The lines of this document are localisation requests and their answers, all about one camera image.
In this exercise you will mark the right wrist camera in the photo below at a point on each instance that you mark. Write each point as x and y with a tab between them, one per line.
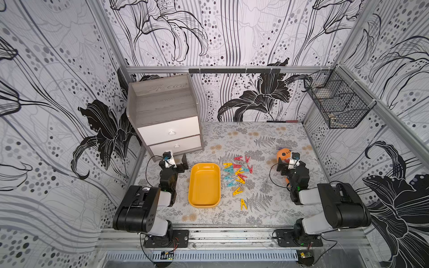
294	158

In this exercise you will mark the black wire wall basket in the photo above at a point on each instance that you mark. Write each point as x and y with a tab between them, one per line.
337	98

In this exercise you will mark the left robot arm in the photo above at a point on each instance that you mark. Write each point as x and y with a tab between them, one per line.
137	211

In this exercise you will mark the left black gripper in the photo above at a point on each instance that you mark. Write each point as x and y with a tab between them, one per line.
172	166

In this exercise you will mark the grey wooden drawer cabinet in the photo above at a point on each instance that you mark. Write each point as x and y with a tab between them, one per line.
156	107

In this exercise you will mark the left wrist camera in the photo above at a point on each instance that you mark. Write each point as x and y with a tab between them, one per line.
169	161

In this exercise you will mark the orange shark plush toy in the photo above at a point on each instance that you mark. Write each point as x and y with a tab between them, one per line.
284	154

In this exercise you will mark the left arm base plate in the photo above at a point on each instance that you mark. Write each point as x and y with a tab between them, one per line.
175	239

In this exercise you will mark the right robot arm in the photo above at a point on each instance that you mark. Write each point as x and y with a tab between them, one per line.
341	205

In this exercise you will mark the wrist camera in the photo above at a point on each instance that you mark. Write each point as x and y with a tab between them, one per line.
294	158
169	161

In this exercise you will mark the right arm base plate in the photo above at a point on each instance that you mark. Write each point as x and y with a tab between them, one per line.
288	238

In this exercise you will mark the red clothespin far pair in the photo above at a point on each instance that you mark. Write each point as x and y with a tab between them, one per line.
244	159

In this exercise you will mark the white slotted cable duct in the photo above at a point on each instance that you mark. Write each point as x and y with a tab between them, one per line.
205	255

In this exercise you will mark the yellow plastic storage tray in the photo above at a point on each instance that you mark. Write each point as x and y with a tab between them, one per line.
205	185

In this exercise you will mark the black bar on rail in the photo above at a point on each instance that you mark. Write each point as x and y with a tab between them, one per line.
233	70

